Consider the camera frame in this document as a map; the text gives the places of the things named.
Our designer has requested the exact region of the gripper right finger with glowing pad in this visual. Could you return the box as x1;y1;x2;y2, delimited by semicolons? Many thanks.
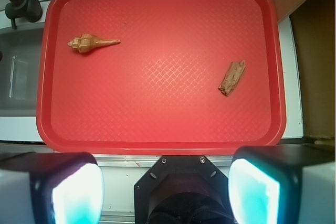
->
228;145;335;223

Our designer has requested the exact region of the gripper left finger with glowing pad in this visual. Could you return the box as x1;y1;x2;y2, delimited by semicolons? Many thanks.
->
1;152;104;223

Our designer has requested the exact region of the tan spiral sea shell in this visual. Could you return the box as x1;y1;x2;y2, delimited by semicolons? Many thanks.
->
67;34;121;54

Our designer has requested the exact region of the stainless steel sink basin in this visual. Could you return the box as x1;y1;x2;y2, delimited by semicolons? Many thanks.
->
1;28;43;117

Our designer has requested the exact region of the dark metal faucet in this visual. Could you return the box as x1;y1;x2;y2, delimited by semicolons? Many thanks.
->
5;0;43;29

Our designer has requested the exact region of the red plastic tray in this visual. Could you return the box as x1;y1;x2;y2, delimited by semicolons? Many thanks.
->
36;0;286;155

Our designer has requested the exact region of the brown wood bark piece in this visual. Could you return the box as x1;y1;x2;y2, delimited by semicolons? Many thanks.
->
218;60;246;97

